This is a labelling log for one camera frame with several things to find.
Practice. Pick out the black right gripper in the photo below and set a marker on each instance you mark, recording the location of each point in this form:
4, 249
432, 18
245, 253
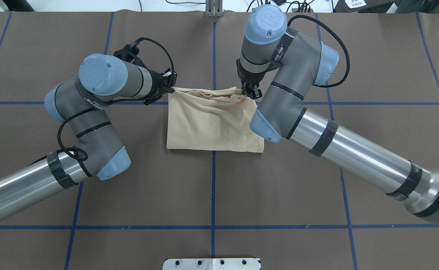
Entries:
250, 78

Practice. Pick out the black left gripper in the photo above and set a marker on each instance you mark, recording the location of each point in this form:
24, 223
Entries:
158, 87

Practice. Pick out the cream long-sleeve graphic shirt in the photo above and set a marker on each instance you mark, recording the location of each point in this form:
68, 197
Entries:
217, 120

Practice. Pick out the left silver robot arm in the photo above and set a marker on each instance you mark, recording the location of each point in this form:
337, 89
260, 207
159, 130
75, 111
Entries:
88, 143

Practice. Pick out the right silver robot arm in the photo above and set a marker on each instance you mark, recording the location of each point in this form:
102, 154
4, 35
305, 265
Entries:
279, 65

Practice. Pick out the white central mounting column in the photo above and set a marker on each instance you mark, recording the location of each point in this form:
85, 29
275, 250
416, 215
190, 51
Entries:
212, 264

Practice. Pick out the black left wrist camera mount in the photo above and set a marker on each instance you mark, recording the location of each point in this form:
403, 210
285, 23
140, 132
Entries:
129, 53

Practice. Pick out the aluminium frame post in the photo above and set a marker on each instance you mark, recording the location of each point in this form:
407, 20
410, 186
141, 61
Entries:
214, 8

